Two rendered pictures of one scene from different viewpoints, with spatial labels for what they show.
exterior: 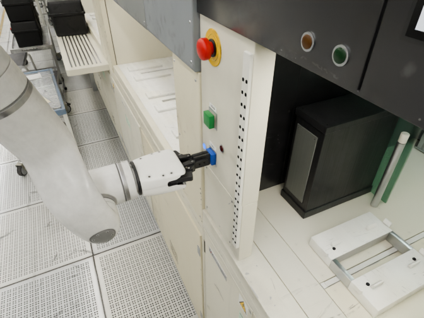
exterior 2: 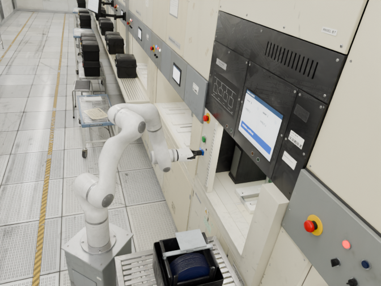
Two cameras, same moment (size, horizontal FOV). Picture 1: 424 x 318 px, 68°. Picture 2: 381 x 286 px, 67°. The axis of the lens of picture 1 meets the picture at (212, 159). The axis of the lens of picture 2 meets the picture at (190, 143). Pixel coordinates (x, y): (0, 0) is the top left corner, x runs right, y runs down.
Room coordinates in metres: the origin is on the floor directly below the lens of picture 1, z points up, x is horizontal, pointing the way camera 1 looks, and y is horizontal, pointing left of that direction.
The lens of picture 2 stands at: (-1.03, 0.01, 2.11)
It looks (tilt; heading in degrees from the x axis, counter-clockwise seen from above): 30 degrees down; 3
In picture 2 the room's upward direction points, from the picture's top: 7 degrees clockwise
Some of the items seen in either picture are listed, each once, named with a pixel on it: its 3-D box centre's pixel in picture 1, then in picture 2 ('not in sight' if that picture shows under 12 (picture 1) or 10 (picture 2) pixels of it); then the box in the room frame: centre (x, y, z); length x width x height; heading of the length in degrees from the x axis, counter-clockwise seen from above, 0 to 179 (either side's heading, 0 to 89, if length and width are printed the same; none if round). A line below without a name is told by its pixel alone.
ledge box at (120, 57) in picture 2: (67, 14); (125, 65); (2.76, 1.19, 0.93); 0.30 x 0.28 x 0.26; 23
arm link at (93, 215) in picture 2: not in sight; (91, 196); (0.06, 0.54, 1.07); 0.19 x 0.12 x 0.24; 58
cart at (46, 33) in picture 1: (37, 54); (92, 80); (3.86, 2.15, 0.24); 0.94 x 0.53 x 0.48; 25
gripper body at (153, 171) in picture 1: (156, 172); (182, 154); (0.53, 0.12, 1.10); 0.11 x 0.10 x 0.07; 115
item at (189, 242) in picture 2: not in sight; (186, 260); (-0.12, 0.00, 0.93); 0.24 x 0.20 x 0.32; 114
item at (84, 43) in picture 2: (18, 4); (90, 50); (3.57, 2.02, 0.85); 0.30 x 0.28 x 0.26; 25
